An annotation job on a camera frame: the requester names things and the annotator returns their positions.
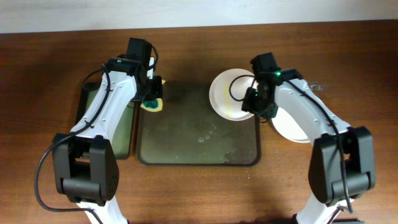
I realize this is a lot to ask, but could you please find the green and yellow sponge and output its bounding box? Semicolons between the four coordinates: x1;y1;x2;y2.
141;78;165;113

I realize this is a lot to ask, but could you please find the white plate yellow stain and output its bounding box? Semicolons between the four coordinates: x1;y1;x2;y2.
271;107;310;143

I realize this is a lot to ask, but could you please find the pink rimmed white plate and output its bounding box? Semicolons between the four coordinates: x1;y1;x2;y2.
209;68;257;121

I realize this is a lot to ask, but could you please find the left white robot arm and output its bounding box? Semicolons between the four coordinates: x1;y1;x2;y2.
52;55;163;223

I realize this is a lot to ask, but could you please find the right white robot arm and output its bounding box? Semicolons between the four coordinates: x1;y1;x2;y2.
242;69;376;223

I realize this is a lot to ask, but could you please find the large dark brown tray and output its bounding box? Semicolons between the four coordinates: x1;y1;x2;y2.
136;82;261;167

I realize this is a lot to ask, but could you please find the small green tray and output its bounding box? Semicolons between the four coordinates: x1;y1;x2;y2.
75;82;135;159

